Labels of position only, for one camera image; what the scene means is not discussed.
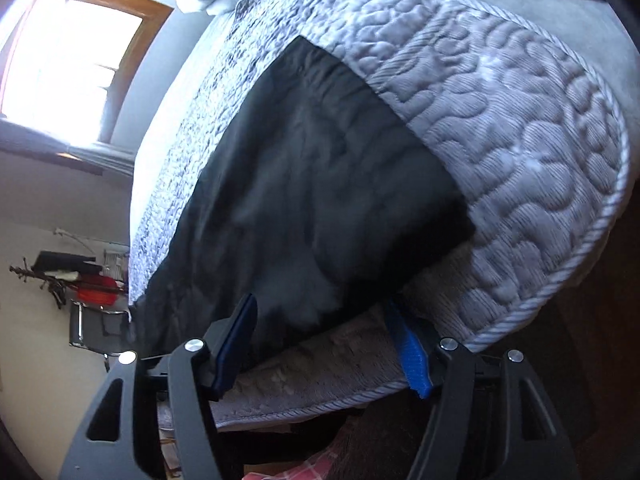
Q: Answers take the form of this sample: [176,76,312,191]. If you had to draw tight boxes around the grey bed sheet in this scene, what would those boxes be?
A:
[129,0,636,306]

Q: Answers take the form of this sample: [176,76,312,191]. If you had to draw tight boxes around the black metal chair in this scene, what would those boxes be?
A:
[69,297,132,372]

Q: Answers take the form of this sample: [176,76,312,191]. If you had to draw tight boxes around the wooden framed window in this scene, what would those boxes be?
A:
[0,0,174,142]

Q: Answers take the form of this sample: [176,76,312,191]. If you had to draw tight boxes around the grey quilted mattress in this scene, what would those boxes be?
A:
[129,0,630,433]

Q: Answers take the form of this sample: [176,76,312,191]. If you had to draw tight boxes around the pink plaid cloth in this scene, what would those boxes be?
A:
[242,447,341,480]

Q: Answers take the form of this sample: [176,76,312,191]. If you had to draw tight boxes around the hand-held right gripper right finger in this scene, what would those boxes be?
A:
[386,300,583,480]

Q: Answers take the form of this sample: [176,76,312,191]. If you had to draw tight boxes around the black pants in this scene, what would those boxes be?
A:
[131,38,476,361]

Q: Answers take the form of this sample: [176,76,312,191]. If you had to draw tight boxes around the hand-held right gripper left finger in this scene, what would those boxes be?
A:
[57,293,259,480]

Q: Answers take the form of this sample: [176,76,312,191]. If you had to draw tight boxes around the red round object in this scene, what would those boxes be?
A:
[75,272,121,307]

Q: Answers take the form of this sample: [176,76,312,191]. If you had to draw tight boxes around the dark bare branch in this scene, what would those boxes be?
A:
[9,257,68,311]

